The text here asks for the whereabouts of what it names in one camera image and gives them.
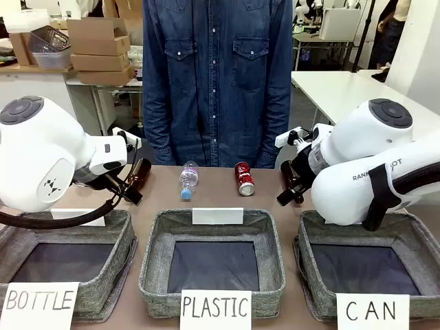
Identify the red soda can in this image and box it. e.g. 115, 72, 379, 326
234, 161, 257, 197

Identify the background person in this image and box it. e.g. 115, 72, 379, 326
369, 0, 412, 69

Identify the black pole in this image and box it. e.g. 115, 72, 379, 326
351, 0, 376, 73

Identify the white paper sign CAN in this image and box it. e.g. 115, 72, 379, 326
335, 293, 410, 330

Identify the small clear plastic bottle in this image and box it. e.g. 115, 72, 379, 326
179, 160, 201, 201

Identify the white desk with metal legs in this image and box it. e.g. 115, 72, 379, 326
66, 77, 144, 137

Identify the white paper sign BOTTLE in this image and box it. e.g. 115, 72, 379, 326
0, 281, 80, 330

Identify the open cardboard box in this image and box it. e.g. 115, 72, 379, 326
67, 16, 130, 41

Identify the black right arm cable sleeve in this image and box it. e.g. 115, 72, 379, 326
391, 161, 440, 197

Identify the small cardboard box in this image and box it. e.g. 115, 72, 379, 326
8, 31, 37, 66

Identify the clear plastic container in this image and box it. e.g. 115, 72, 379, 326
28, 26, 72, 69

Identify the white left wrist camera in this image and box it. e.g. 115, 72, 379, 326
111, 126, 140, 152

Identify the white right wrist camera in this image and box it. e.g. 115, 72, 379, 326
274, 126, 314, 149

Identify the white cabinet with wooden top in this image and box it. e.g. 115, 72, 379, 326
0, 64, 78, 120

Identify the grey basket with plastic sign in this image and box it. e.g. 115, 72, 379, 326
138, 207, 287, 319

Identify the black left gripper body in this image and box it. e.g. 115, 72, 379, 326
74, 165, 127, 195

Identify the grey background table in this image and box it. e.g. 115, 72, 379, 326
292, 32, 355, 72

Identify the white box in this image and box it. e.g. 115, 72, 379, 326
319, 7, 362, 41

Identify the grey basket with can sign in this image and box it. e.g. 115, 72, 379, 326
292, 208, 440, 322

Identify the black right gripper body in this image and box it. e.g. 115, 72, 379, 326
290, 144, 322, 193

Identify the large white table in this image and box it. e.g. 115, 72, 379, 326
291, 69, 440, 127

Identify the white foam block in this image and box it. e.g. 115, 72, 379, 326
6, 9, 51, 34

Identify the person's left forearm denim sleeve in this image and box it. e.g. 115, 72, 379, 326
256, 92, 294, 169

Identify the blank white card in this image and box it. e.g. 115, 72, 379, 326
324, 218, 364, 226
191, 207, 245, 226
50, 208, 106, 228

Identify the white paper sign PLASTIC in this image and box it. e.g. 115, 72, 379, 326
179, 289, 253, 330

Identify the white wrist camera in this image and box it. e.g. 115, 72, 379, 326
111, 126, 140, 152
274, 126, 314, 149

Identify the person in denim shirt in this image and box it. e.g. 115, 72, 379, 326
142, 0, 294, 169

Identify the flat cardboard box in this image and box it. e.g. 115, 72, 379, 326
71, 53, 131, 72
78, 66, 135, 85
70, 35, 132, 56

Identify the grey basket with bottle sign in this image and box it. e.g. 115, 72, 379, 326
0, 208, 138, 323

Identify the person's right forearm denim sleeve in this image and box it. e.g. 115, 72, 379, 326
142, 92, 173, 166

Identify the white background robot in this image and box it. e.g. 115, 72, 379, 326
294, 0, 322, 27

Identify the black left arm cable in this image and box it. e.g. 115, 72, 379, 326
0, 178, 138, 230

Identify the black right arm strap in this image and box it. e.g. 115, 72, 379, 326
362, 164, 397, 232

